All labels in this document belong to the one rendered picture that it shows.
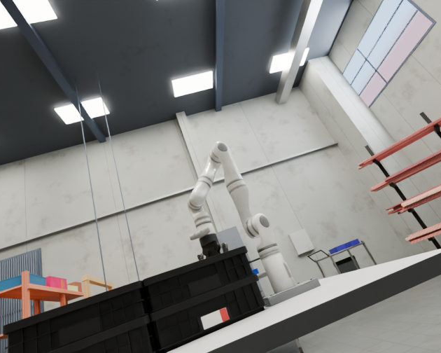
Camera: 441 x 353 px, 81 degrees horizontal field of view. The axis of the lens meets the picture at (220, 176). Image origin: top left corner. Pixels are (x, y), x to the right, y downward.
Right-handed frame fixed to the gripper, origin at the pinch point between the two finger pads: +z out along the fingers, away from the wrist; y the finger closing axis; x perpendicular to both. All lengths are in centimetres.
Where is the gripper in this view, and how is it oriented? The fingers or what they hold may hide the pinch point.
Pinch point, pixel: (218, 270)
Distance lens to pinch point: 109.3
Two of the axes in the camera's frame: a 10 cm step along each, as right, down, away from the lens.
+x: -4.4, -2.6, -8.6
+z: 3.3, 8.4, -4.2
